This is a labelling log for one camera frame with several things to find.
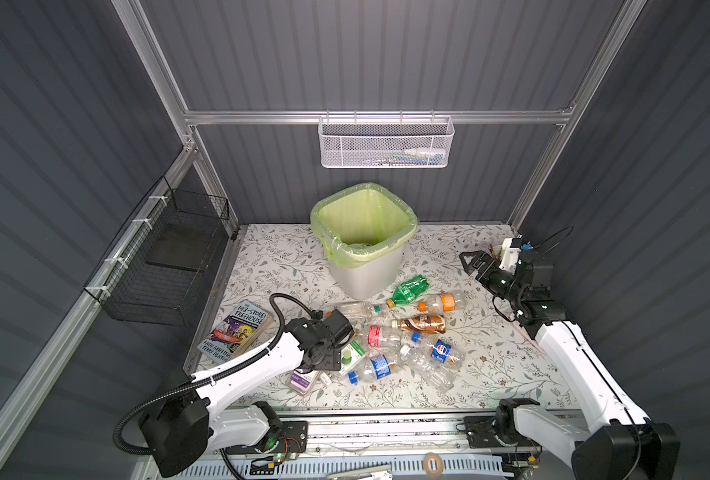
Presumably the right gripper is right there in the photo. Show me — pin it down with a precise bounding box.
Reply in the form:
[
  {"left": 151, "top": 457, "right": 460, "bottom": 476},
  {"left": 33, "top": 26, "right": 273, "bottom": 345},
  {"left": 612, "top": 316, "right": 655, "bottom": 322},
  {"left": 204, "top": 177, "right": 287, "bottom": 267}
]
[{"left": 461, "top": 251, "right": 523, "bottom": 305}]

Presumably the purple grape label bottle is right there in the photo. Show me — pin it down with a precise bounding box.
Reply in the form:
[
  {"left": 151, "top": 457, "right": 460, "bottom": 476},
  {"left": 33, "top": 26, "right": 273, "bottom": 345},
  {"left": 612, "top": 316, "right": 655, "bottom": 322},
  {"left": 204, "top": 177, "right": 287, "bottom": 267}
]
[{"left": 287, "top": 370, "right": 332, "bottom": 396}]

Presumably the orange label clear bottle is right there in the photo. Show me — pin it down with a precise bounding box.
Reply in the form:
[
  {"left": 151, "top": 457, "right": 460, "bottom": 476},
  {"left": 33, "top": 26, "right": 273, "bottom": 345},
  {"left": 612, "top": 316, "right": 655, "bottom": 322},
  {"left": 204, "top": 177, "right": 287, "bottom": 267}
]
[{"left": 417, "top": 291, "right": 469, "bottom": 314}]

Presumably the pepsi label bottle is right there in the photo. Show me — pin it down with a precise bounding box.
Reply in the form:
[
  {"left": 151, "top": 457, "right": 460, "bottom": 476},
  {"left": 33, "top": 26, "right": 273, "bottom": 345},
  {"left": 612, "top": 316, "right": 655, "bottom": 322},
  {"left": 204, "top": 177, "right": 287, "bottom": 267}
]
[{"left": 410, "top": 333, "right": 465, "bottom": 370}]

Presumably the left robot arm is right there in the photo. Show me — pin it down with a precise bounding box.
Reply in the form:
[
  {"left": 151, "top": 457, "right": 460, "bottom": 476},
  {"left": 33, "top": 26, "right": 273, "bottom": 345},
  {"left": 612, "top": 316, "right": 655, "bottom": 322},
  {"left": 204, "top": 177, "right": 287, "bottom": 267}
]
[{"left": 112, "top": 293, "right": 355, "bottom": 478}]

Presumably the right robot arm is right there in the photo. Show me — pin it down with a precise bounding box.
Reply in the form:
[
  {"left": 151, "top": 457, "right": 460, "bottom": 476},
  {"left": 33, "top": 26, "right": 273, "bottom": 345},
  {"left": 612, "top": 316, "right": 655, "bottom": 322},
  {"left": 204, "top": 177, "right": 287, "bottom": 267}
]
[{"left": 459, "top": 250, "right": 681, "bottom": 479}]

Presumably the white plastic waste bin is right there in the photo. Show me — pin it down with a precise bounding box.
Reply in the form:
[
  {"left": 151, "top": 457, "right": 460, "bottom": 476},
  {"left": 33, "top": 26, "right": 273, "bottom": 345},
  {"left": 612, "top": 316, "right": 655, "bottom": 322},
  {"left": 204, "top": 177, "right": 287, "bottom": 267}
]
[{"left": 329, "top": 246, "right": 405, "bottom": 300}]

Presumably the green bin liner bag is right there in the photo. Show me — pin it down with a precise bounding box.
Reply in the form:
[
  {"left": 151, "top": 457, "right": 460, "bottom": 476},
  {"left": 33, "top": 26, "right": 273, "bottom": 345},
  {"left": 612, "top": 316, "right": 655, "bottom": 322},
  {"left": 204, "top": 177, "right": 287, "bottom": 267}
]
[{"left": 310, "top": 182, "right": 419, "bottom": 268}]

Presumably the green label square bottle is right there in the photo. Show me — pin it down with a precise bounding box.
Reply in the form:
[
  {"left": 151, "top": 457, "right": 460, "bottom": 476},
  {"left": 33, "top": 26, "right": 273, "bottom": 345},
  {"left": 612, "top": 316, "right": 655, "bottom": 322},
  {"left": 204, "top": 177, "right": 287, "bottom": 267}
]
[{"left": 338, "top": 339, "right": 366, "bottom": 376}]

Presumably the clear square bottle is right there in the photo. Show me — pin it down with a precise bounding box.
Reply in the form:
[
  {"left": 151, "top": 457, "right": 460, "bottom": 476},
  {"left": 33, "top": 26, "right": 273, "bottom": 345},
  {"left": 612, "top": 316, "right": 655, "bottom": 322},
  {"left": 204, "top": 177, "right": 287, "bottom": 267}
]
[{"left": 323, "top": 301, "right": 388, "bottom": 322}]

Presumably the red label clear bottle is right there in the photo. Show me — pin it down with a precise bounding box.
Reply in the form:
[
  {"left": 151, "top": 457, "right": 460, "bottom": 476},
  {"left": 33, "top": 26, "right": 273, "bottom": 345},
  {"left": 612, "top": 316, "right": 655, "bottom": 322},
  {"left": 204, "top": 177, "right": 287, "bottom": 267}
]
[{"left": 366, "top": 325, "right": 404, "bottom": 349}]

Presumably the blue label clear bottle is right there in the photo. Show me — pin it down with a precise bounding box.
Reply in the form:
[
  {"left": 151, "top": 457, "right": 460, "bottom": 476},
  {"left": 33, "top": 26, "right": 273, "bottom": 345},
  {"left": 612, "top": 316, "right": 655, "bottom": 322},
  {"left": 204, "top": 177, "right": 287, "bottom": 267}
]
[{"left": 347, "top": 354, "right": 397, "bottom": 385}]

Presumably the brown coffee bottle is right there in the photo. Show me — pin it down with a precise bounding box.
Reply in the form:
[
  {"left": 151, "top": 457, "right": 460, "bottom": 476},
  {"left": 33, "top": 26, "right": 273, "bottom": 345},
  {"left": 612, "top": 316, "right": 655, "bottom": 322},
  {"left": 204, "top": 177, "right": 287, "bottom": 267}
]
[{"left": 390, "top": 314, "right": 447, "bottom": 334}]

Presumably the green plastic bottle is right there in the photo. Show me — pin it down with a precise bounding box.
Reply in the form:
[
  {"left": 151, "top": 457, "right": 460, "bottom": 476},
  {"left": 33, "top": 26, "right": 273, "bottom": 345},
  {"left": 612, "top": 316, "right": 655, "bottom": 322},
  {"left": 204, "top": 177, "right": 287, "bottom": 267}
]
[{"left": 386, "top": 274, "right": 429, "bottom": 308}]

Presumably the colourful book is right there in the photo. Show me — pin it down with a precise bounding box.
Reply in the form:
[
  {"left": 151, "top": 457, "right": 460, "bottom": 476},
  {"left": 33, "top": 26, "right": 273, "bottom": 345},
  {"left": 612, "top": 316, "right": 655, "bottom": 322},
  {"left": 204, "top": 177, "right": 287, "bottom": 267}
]
[{"left": 197, "top": 300, "right": 274, "bottom": 364}]

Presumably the white tube in basket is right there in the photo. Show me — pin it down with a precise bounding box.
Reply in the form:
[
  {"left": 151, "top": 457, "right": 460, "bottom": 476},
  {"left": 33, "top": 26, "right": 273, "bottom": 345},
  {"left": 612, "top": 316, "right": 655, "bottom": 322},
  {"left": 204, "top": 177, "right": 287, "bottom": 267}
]
[{"left": 404, "top": 147, "right": 447, "bottom": 162}]

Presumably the tape roll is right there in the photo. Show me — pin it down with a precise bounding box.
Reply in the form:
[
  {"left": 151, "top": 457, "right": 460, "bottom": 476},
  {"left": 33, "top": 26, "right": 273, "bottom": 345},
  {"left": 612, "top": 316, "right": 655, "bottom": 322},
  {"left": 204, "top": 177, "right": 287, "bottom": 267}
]
[{"left": 422, "top": 453, "right": 444, "bottom": 478}]

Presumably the black wire wall basket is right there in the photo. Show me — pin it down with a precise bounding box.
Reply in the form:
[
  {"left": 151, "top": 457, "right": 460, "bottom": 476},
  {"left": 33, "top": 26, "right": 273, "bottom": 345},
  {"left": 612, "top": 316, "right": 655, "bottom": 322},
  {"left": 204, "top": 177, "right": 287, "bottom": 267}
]
[{"left": 84, "top": 178, "right": 231, "bottom": 327}]

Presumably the white wire wall basket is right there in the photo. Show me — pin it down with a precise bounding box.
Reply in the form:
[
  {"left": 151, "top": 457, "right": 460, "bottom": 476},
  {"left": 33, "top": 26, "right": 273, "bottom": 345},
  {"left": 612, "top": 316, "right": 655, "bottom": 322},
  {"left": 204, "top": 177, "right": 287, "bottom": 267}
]
[{"left": 317, "top": 114, "right": 455, "bottom": 169}]

